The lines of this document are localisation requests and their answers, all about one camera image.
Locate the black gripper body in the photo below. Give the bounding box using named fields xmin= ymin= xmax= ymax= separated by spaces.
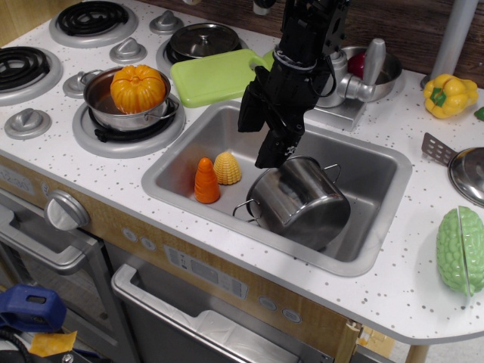
xmin=255 ymin=51 xmax=336 ymax=138

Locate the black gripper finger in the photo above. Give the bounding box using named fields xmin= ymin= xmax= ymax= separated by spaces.
xmin=255 ymin=129 xmax=302 ymax=169
xmin=237 ymin=80 xmax=267 ymax=132

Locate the large steel pot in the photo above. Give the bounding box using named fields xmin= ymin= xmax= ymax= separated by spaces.
xmin=232 ymin=156 xmax=351 ymax=250

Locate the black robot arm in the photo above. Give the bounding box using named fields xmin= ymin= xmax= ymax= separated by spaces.
xmin=238 ymin=1 xmax=349 ymax=169

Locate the grey sink basin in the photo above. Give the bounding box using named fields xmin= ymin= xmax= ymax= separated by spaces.
xmin=142 ymin=101 xmax=412 ymax=277

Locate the steel pot lid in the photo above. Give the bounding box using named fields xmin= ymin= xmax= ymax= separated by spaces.
xmin=169 ymin=23 xmax=240 ymax=59

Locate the small steel pot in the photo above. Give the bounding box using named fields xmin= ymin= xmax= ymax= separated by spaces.
xmin=83 ymin=64 xmax=179 ymax=132

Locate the yellow toy corn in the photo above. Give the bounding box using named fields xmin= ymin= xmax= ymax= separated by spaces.
xmin=213 ymin=151 xmax=242 ymax=185

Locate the green cutting board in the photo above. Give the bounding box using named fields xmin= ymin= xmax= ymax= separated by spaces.
xmin=170 ymin=49 xmax=273 ymax=108

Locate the grey toy faucet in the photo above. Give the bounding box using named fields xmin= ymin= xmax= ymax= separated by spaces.
xmin=306 ymin=38 xmax=386 ymax=132

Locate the red toy fruit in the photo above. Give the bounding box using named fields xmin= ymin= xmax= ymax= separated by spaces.
xmin=347 ymin=51 xmax=366 ymax=79

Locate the orange toy carrot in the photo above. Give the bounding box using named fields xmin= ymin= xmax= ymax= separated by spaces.
xmin=194 ymin=157 xmax=220 ymax=203

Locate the steel bowl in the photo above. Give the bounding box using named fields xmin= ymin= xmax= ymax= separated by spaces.
xmin=338 ymin=44 xmax=402 ymax=102

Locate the orange toy pumpkin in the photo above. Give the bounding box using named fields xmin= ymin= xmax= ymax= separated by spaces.
xmin=110 ymin=64 xmax=168 ymax=114

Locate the grey stove knob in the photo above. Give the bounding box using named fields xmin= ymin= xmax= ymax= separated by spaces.
xmin=63 ymin=70 xmax=101 ymax=99
xmin=109 ymin=37 xmax=147 ymax=64
xmin=149 ymin=10 xmax=184 ymax=36
xmin=5 ymin=108 xmax=51 ymax=140

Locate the metal spatula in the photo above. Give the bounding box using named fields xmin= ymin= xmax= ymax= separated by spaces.
xmin=421 ymin=132 xmax=458 ymax=166

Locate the yellow toy bell pepper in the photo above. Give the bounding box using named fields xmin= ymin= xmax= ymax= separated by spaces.
xmin=423 ymin=73 xmax=479 ymax=119

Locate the steel lid at right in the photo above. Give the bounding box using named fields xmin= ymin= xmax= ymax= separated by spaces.
xmin=448 ymin=147 xmax=483 ymax=207

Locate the grey metal pole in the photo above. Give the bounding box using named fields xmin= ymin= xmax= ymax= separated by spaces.
xmin=430 ymin=0 xmax=479 ymax=79

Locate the black back-left burner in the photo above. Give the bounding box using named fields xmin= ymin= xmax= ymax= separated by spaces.
xmin=48 ymin=1 xmax=138 ymax=48

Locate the green toy piece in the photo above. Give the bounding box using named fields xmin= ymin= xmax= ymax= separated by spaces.
xmin=474 ymin=107 xmax=484 ymax=121

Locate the grey dishwasher door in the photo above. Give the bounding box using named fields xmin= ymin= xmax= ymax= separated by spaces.
xmin=111 ymin=264 xmax=333 ymax=362

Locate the green toy cabbage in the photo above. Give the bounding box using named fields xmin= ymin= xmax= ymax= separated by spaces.
xmin=436 ymin=206 xmax=483 ymax=296

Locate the grey oven dial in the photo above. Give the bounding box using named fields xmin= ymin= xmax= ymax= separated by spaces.
xmin=44 ymin=189 xmax=90 ymax=231

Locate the black left burner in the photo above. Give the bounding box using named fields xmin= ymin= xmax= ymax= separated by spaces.
xmin=1 ymin=46 xmax=63 ymax=106

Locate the grey oven door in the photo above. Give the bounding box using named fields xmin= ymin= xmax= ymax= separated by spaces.
xmin=1 ymin=191 xmax=140 ymax=362

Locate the blue clamp tool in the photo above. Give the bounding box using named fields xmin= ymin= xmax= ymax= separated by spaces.
xmin=1 ymin=284 xmax=67 ymax=333

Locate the yellow tape piece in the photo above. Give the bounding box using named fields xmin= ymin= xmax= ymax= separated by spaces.
xmin=28 ymin=331 xmax=77 ymax=358

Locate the grey front burner ring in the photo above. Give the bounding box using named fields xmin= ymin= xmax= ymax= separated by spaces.
xmin=72 ymin=94 xmax=187 ymax=159

